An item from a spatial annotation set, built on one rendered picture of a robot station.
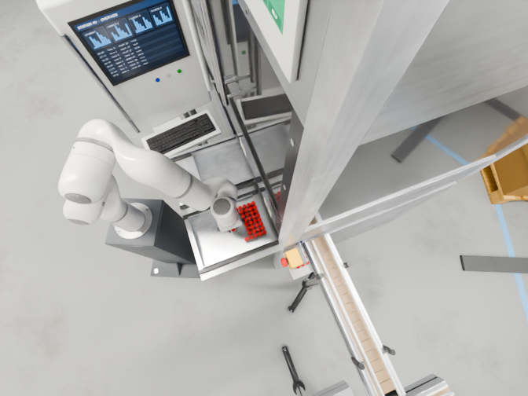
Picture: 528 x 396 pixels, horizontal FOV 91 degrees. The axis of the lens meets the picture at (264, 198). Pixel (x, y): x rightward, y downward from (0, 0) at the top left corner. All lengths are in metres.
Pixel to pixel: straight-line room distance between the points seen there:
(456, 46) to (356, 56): 0.12
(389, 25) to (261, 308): 2.03
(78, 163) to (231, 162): 0.85
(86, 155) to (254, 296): 1.66
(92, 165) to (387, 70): 0.66
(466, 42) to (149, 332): 2.28
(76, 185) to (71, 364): 1.98
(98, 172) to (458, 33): 0.72
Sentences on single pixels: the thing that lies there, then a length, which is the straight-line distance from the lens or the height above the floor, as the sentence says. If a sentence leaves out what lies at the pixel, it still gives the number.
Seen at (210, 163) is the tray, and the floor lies 0.88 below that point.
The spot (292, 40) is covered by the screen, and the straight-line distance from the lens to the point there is 0.36.
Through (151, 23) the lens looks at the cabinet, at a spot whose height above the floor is 1.38.
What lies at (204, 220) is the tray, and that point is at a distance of 1.34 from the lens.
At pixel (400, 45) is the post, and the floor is 1.98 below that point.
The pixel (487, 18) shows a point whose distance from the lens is 0.35.
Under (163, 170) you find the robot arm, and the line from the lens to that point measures 0.70.
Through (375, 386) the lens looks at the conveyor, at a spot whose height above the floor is 0.93.
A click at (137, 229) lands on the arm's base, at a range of 1.45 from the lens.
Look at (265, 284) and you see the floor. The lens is 2.14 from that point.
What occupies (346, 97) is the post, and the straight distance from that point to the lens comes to 0.30.
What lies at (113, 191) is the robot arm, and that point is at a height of 1.17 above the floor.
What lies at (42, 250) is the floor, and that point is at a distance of 2.85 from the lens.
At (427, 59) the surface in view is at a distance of 0.34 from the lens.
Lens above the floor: 2.14
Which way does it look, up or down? 70 degrees down
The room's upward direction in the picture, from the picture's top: 1 degrees counter-clockwise
